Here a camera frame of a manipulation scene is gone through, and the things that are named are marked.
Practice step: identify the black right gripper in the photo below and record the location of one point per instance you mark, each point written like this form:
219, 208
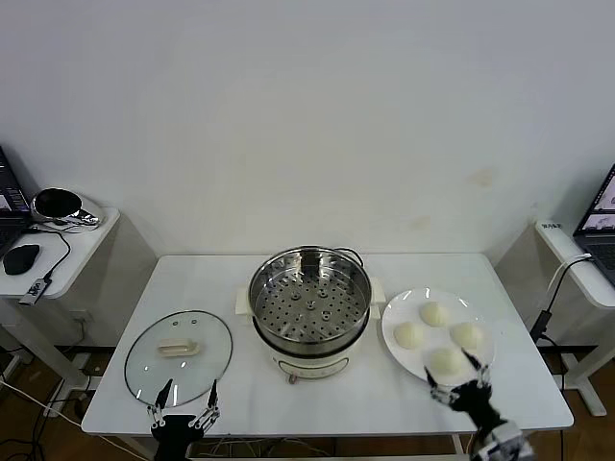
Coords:
475, 403

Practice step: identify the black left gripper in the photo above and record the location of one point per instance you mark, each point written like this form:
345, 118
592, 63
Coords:
175, 434

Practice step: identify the white steamed baozi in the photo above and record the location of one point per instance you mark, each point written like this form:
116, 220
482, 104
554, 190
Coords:
467, 334
408, 334
444, 361
434, 314

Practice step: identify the round glass pot lid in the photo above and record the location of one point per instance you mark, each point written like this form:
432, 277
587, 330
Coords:
211, 346

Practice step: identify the stainless steel steamer basket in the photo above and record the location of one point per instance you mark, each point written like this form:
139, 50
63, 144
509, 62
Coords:
346, 322

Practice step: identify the white table leg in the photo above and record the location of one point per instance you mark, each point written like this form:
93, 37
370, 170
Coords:
457, 444
187, 446

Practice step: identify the round white plate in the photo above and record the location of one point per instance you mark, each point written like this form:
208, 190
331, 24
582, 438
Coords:
403, 307

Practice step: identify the cream electric cooker pot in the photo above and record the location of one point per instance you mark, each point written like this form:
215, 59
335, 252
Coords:
312, 367

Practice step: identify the small grey usb hub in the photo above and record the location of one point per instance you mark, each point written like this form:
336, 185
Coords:
34, 292

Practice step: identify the open dark laptop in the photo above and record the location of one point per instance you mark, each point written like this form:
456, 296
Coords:
596, 235
9, 225

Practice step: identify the black computer mouse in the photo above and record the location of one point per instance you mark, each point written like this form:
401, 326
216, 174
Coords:
20, 259

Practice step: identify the shiny chrome helmet object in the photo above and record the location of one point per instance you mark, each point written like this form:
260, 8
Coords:
57, 206

